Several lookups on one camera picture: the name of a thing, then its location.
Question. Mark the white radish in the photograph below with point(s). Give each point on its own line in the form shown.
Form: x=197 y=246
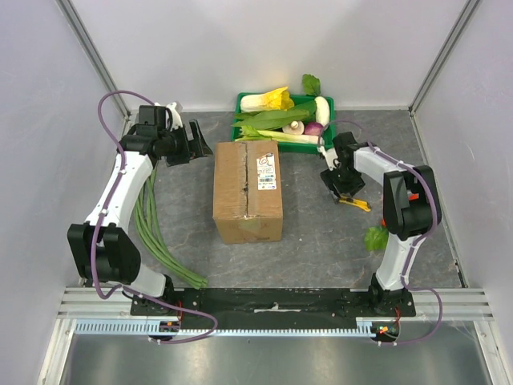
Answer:
x=322 y=114

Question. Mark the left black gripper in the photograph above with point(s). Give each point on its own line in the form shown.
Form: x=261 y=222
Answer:
x=197 y=146

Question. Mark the large green leaf vegetable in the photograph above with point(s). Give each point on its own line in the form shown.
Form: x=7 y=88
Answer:
x=269 y=120

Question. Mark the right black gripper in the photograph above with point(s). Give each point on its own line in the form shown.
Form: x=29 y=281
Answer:
x=343 y=183

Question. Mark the green plastic vegetable tray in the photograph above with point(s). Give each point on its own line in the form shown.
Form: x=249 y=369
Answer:
x=327 y=135

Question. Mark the brown cardboard express box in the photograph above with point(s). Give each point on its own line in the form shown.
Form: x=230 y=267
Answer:
x=247 y=195

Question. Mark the yellow utility knife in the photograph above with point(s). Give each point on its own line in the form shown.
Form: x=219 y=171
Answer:
x=363 y=205

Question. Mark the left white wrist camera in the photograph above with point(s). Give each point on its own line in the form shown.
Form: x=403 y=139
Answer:
x=168 y=117

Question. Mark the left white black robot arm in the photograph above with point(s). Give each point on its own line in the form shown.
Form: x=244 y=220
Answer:
x=103 y=252

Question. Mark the green long beans bundle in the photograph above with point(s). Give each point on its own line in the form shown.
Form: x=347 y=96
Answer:
x=148 y=229

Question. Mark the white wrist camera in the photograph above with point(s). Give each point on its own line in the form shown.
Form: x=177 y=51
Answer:
x=328 y=154
x=168 y=117

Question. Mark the loose green lettuce leaf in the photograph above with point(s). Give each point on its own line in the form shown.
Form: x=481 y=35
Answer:
x=376 y=238

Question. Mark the white green leek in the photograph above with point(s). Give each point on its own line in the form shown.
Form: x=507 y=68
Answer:
x=247 y=133

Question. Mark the purple onion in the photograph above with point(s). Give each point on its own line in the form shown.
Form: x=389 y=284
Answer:
x=314 y=129

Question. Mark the white mushroom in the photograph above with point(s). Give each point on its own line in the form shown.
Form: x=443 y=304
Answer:
x=294 y=128

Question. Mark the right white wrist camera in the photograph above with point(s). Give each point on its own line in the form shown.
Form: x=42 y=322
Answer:
x=328 y=154

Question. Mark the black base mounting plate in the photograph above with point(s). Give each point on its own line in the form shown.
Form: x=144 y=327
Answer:
x=273 y=307

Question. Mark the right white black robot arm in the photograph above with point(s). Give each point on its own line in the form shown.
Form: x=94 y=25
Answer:
x=410 y=211

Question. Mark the green leaf behind tray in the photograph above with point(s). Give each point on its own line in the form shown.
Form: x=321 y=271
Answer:
x=311 y=85

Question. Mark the napa cabbage with yellow leaves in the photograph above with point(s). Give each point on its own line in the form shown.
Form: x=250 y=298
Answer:
x=277 y=99

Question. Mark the grey slotted cable duct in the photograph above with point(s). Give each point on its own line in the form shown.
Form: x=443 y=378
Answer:
x=170 y=326

